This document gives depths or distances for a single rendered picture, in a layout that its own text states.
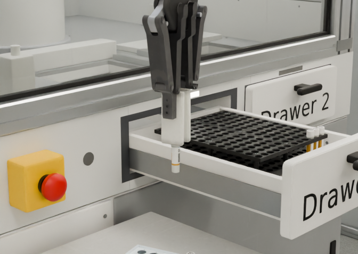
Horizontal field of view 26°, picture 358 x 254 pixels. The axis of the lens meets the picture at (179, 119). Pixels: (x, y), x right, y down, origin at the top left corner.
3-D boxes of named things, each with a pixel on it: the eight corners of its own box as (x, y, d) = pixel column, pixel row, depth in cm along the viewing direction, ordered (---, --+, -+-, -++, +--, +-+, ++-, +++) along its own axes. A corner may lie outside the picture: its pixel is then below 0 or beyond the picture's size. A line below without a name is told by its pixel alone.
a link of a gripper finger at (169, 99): (177, 79, 97) (165, 82, 94) (176, 117, 98) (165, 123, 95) (167, 77, 97) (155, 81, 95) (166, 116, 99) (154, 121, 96)
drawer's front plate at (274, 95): (334, 115, 169) (337, 65, 166) (251, 143, 148) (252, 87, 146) (327, 113, 170) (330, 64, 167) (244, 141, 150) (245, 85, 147)
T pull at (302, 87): (323, 90, 157) (323, 83, 156) (301, 96, 151) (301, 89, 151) (308, 87, 159) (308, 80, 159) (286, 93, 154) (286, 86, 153)
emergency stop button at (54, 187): (70, 198, 110) (69, 172, 109) (47, 206, 108) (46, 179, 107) (57, 193, 112) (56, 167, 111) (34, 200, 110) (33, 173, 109)
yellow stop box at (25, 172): (70, 202, 113) (67, 155, 112) (29, 215, 108) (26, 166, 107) (48, 193, 117) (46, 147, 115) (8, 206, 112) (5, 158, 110)
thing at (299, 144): (327, 137, 126) (327, 133, 126) (260, 162, 114) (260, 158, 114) (317, 135, 127) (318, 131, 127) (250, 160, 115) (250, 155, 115)
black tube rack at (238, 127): (325, 171, 127) (327, 133, 126) (259, 199, 115) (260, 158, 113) (223, 144, 142) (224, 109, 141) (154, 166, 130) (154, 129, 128)
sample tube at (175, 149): (181, 171, 102) (182, 137, 100) (177, 173, 101) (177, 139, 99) (173, 169, 102) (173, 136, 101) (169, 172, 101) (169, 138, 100)
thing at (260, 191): (381, 178, 125) (384, 142, 123) (286, 223, 107) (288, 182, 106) (198, 130, 152) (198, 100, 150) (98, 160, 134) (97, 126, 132)
